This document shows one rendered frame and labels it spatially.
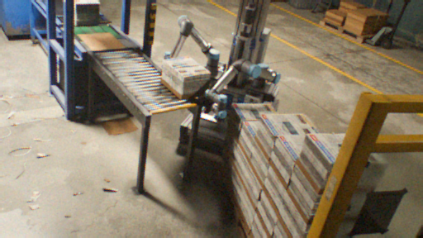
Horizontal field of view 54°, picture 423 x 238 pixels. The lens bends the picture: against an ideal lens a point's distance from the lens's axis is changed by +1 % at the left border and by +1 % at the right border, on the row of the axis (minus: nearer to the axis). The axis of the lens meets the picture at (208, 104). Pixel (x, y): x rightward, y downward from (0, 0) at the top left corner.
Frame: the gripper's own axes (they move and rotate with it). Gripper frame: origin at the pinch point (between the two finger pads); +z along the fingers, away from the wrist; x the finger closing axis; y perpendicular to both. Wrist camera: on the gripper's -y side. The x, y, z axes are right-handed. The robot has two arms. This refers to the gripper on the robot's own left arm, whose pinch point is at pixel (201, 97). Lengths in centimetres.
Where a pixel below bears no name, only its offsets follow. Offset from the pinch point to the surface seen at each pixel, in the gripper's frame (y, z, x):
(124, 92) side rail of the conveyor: 1, 27, 62
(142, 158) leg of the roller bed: -41, -14, 61
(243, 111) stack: 4.6, -39.5, -17.3
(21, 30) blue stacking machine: -61, 352, 76
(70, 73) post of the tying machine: -22, 121, 78
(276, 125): 28, -94, 2
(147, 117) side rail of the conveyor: 0, -14, 61
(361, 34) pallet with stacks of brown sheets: -62, 227, -566
